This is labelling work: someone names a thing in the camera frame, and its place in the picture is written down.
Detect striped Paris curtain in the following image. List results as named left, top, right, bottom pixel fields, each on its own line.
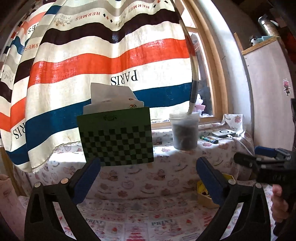
left=1, top=1, right=198, bottom=172

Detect right hand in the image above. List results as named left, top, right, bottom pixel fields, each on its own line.
left=271, top=184, right=290, bottom=223

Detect grey power bank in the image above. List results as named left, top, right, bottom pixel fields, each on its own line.
left=212, top=130, right=236, bottom=138

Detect green black checkered box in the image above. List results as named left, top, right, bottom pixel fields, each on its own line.
left=77, top=107, right=154, bottom=167

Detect christmas print bed sheet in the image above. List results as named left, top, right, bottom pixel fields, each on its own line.
left=18, top=182, right=278, bottom=241

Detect white charging cable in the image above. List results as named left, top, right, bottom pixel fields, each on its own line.
left=227, top=136, right=255, bottom=157

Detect white papers behind box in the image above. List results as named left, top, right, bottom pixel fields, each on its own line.
left=83, top=83, right=144, bottom=114

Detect clear plastic tub dark contents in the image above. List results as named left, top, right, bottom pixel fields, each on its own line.
left=169, top=113, right=200, bottom=151

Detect wooden window frame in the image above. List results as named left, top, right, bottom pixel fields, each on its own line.
left=145, top=1, right=228, bottom=128

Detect white cabinet panel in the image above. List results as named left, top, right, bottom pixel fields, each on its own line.
left=241, top=37, right=295, bottom=150

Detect baby bear print cloth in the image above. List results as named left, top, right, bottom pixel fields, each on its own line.
left=14, top=114, right=254, bottom=199

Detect yellow cloth in box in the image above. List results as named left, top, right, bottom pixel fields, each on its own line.
left=197, top=180, right=209, bottom=196

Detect metal thermos bottle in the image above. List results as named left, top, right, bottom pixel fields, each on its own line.
left=258, top=14, right=280, bottom=36

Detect octagonal cardboard jewelry box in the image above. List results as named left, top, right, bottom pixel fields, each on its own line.
left=197, top=173, right=236, bottom=209

